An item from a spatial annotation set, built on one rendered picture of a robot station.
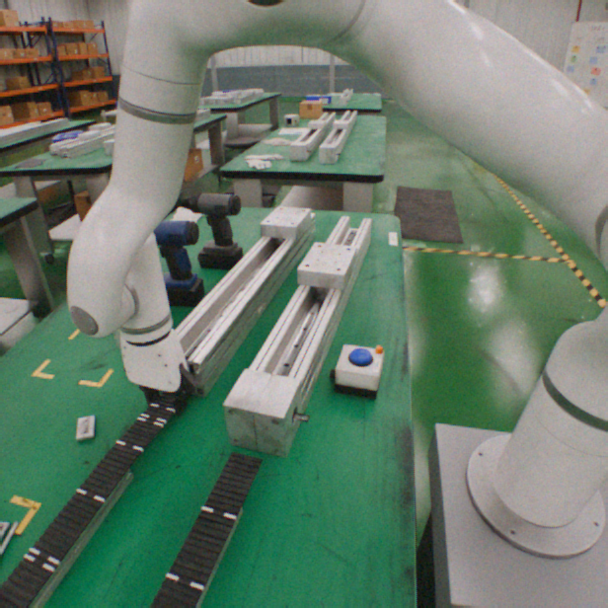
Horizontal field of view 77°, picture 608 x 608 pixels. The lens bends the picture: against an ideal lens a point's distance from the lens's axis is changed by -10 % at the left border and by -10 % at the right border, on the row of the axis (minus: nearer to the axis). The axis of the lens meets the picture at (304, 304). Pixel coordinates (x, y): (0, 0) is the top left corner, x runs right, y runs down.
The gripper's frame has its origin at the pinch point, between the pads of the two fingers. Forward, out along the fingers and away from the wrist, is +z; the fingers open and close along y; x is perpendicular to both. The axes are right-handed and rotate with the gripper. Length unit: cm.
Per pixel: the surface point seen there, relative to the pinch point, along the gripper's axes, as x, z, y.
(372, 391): 13.5, 0.9, 35.2
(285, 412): -2.4, -6.5, 23.9
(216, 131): 400, 21, -195
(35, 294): 93, 55, -158
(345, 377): 13.3, -1.4, 30.1
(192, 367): 6.4, -3.0, 2.6
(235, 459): -8.6, -0.5, 17.6
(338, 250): 50, -10, 20
